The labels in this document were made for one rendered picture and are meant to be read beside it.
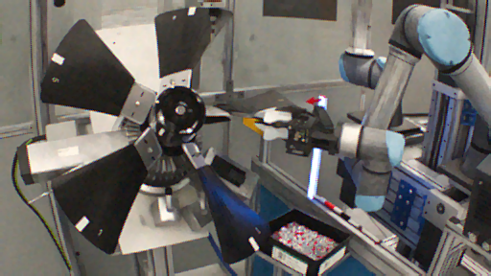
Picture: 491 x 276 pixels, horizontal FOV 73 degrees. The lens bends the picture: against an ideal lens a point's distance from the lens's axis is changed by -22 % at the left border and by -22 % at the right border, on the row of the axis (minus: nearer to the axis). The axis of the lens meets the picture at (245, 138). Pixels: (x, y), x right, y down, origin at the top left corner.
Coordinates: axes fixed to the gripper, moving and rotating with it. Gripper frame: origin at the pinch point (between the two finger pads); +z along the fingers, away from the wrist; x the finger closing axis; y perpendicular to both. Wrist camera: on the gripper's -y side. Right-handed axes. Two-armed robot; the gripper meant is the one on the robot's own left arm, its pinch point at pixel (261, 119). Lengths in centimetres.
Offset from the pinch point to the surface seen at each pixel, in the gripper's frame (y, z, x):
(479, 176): 15, -53, -5
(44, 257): 15, 102, 83
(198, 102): 10.1, 10.9, -6.5
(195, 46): -2.4, 18.5, -15.6
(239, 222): 18.5, -2.4, 16.8
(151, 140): 19.1, 18.2, 0.1
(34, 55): 4, 82, -13
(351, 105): -130, -4, 47
